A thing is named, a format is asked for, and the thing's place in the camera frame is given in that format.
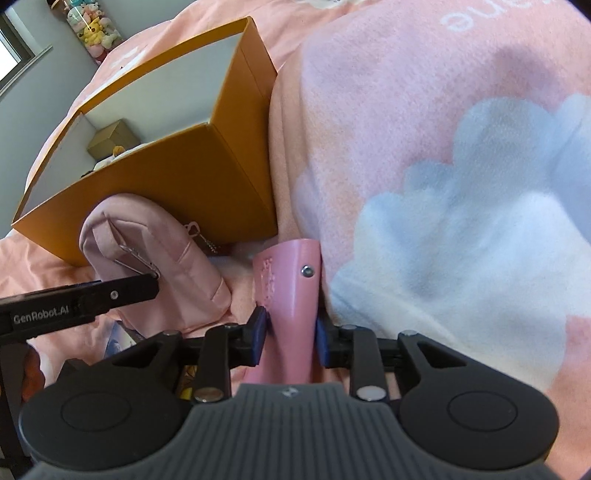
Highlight photo card with figure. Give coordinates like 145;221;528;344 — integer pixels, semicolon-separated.
103;321;144;359

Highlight pink fabric pouch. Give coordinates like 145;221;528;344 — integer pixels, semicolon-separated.
79;194;231;337

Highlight gold jewelry box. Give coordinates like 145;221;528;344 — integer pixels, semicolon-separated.
86;120;141;161

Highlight person's left hand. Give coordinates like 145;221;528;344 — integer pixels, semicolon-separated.
21;345;45;402

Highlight pink cloud-print duvet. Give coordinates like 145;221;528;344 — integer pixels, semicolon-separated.
0;0;591;476

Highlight orange cardboard box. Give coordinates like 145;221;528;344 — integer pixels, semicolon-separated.
12;17;277;265

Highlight plush toy hanging column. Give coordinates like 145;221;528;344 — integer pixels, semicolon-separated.
65;0;124;65

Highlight window with dark frame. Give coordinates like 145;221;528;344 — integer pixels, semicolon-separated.
1;8;53;96

